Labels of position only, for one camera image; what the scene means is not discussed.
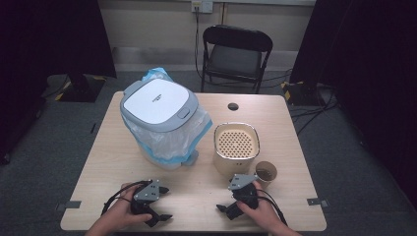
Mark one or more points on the person's right hand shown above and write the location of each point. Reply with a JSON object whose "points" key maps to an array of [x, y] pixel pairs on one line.
{"points": [[262, 213]]}

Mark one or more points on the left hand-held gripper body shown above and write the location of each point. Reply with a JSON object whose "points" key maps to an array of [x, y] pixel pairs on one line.
{"points": [[146, 191]]}

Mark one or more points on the black folding chair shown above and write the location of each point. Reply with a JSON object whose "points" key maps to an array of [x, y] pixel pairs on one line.
{"points": [[234, 59]]}

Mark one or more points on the brown paper cup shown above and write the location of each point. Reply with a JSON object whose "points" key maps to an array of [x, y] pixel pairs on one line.
{"points": [[266, 172]]}

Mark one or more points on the dark curtain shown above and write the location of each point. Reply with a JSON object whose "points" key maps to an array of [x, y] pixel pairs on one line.
{"points": [[370, 65], [39, 49]]}

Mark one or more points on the beige strainer container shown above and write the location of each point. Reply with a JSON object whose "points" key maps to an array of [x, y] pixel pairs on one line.
{"points": [[234, 160]]}

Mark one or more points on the black stand base yellow tape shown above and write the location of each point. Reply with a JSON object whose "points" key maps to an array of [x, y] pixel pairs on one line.
{"points": [[301, 93], [82, 90]]}

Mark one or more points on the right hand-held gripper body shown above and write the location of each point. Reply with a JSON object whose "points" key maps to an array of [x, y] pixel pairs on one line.
{"points": [[242, 182]]}

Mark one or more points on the white wall socket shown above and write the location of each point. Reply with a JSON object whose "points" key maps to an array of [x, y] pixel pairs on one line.
{"points": [[202, 6]]}

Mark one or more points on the person's left hand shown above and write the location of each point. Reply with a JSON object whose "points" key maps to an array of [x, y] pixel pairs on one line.
{"points": [[121, 209]]}

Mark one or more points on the grey metal table bracket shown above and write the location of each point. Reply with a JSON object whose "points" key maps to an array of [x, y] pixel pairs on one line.
{"points": [[70, 205], [316, 202]]}

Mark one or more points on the small black floor strip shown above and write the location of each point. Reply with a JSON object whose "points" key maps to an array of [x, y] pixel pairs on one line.
{"points": [[93, 128]]}

